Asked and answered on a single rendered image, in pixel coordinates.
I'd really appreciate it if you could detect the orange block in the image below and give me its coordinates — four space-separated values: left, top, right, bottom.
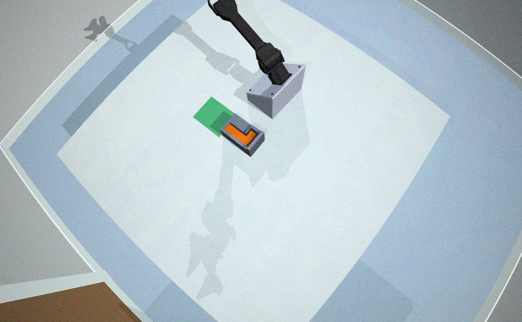
225 124 256 147

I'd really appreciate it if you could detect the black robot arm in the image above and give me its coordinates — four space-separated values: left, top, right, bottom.
207 0 292 85

